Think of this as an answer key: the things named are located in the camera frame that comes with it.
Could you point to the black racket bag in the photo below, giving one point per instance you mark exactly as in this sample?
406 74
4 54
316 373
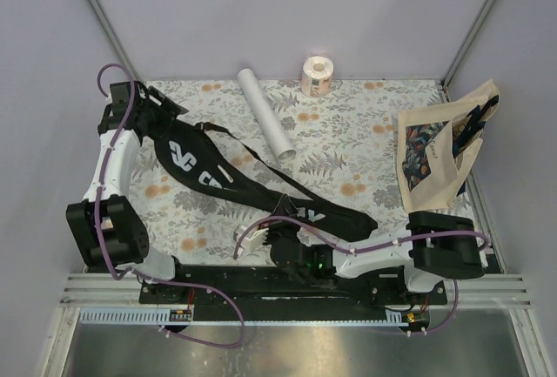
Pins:
188 154

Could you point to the pink toilet paper roll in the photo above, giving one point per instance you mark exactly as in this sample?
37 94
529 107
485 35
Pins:
316 79

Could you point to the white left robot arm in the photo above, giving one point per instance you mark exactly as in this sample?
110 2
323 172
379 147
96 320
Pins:
105 226

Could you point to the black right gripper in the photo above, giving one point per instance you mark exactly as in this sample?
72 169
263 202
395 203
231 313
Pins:
274 227

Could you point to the beige tote bag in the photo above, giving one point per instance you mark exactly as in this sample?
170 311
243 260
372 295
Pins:
438 145

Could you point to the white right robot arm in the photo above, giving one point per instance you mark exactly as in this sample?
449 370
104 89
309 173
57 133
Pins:
430 248

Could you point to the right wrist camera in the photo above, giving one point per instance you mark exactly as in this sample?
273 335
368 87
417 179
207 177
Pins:
253 239

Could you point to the floral table mat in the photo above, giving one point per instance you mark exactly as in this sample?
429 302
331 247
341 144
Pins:
345 148

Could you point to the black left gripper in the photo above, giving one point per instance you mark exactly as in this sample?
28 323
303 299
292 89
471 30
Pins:
168 110

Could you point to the white shuttlecock tube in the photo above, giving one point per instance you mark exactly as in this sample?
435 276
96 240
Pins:
268 121

